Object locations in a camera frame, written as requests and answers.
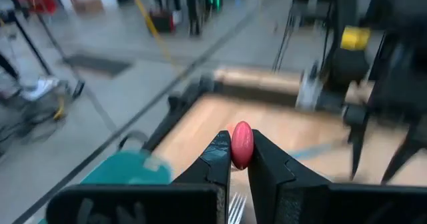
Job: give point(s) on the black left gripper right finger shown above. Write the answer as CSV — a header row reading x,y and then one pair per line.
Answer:
x,y
283,197

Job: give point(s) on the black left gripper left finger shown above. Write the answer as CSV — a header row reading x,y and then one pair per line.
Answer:
x,y
207,190

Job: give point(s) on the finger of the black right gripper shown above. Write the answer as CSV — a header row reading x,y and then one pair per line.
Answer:
x,y
400,154
357,144

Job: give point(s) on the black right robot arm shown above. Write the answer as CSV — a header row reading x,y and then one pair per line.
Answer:
x,y
400,50

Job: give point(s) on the teal plastic bin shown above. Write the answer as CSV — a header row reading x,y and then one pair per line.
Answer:
x,y
126,169

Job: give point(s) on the yellow tape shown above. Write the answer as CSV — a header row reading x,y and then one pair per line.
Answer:
x,y
355,37

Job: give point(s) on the black mat with hazard stripes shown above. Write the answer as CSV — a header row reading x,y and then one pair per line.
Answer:
x,y
96,64

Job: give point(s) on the black box with orange trim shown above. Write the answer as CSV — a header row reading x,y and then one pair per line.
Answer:
x,y
161,19

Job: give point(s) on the black computer tower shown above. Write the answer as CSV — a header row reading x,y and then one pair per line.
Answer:
x,y
200,10

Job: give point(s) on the black aluminium table frame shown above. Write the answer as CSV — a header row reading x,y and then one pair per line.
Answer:
x,y
173,114

